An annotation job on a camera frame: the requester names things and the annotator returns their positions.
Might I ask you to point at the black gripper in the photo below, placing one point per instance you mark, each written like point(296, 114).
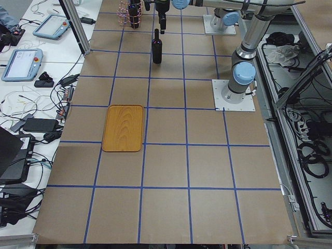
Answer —
point(162, 13)

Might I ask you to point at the wooden tray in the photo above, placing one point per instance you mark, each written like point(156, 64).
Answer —
point(123, 131)

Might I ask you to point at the black power adapter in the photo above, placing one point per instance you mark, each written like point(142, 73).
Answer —
point(88, 21)

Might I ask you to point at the upper blue teach pendant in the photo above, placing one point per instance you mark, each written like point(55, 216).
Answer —
point(53, 27)

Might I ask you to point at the blue teach pendant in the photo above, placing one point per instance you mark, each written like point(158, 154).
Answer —
point(53, 27)
point(23, 65)

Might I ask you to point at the crumpled white cloth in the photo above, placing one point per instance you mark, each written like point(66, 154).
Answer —
point(283, 55)

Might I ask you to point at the black webcam device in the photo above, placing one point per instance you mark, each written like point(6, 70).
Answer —
point(44, 81)

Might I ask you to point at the lower blue teach pendant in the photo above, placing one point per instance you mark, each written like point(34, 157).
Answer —
point(23, 65)

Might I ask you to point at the black power brick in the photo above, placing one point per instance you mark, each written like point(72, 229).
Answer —
point(40, 125)

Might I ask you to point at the black laptop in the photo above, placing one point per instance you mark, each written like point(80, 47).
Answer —
point(16, 150)

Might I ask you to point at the copper wire bottle basket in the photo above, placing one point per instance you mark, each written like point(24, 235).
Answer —
point(122, 13)

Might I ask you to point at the aluminium frame post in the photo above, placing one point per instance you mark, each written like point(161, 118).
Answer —
point(71, 14)

